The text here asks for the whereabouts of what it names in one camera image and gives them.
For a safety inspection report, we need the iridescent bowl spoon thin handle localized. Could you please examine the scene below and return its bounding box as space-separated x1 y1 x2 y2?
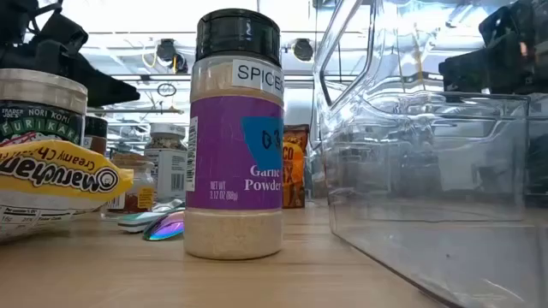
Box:
143 209 186 242

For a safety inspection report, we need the black hanging cable loop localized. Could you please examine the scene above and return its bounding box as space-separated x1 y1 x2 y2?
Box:
156 81 177 98

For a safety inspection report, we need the narrow clear plastic bin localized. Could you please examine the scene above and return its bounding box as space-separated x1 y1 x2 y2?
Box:
307 127 331 202

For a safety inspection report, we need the garlic powder jar purple label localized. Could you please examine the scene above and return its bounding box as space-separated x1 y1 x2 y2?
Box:
183 8 286 261

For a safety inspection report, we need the ceiling cord reel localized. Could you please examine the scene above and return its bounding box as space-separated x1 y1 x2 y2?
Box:
292 38 315 62
154 38 189 74

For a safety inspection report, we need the silver spoon teal-white handle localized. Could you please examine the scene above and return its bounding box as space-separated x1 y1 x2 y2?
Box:
117 210 172 234
152 198 186 214

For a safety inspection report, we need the furikake jar tan lid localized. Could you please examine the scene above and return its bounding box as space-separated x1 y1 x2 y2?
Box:
0 68 89 147

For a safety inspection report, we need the wide clear plastic bin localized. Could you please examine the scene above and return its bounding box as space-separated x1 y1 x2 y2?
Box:
310 0 548 308

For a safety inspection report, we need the white-lid seasoning jar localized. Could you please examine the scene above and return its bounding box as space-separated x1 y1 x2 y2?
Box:
144 122 189 202

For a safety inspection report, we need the black-lid orange spice jar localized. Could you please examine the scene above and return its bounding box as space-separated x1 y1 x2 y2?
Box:
84 115 109 157

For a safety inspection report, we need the yellow ramen noodle packet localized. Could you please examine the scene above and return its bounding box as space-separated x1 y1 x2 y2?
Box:
0 139 135 245

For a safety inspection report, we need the orange taco mix packet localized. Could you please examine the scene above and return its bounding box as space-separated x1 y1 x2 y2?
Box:
282 124 310 210

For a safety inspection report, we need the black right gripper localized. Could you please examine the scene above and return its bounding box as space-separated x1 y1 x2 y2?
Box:
438 0 548 95

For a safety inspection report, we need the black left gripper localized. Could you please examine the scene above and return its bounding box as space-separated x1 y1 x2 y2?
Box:
0 0 141 108

